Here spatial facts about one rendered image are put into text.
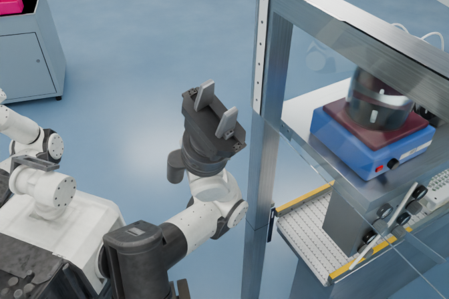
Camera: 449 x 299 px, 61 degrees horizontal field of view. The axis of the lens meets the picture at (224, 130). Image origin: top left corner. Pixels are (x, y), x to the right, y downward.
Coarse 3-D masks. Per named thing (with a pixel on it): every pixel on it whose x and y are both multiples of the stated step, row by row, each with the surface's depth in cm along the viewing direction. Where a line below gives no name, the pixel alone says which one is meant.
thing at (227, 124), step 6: (234, 108) 52; (228, 114) 51; (234, 114) 52; (222, 120) 53; (228, 120) 52; (234, 120) 54; (222, 126) 53; (228, 126) 54; (234, 126) 56; (216, 132) 55; (222, 132) 55; (228, 132) 56; (228, 138) 57
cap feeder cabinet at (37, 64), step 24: (24, 0) 278; (0, 24) 261; (24, 24) 265; (48, 24) 300; (0, 48) 271; (24, 48) 275; (48, 48) 286; (0, 72) 282; (24, 72) 287; (48, 72) 292; (24, 96) 300; (48, 96) 305
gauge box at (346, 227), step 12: (336, 192) 91; (336, 204) 93; (348, 204) 88; (336, 216) 94; (348, 216) 90; (360, 216) 86; (324, 228) 101; (336, 228) 96; (348, 228) 92; (360, 228) 88; (372, 228) 92; (336, 240) 98; (348, 240) 93; (360, 240) 92; (348, 252) 95
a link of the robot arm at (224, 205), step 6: (228, 174) 85; (234, 180) 90; (234, 186) 89; (234, 192) 91; (240, 192) 97; (222, 198) 89; (228, 198) 90; (234, 198) 94; (240, 198) 97; (216, 204) 94; (222, 204) 94; (228, 204) 94; (234, 204) 94; (222, 210) 94; (228, 210) 93; (222, 216) 94
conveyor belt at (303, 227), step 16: (304, 208) 134; (320, 208) 134; (288, 224) 129; (304, 224) 129; (320, 224) 129; (288, 240) 128; (304, 240) 124; (320, 240) 124; (384, 240) 124; (304, 256) 121; (320, 256) 120; (336, 256) 120; (352, 256) 120; (320, 272) 116
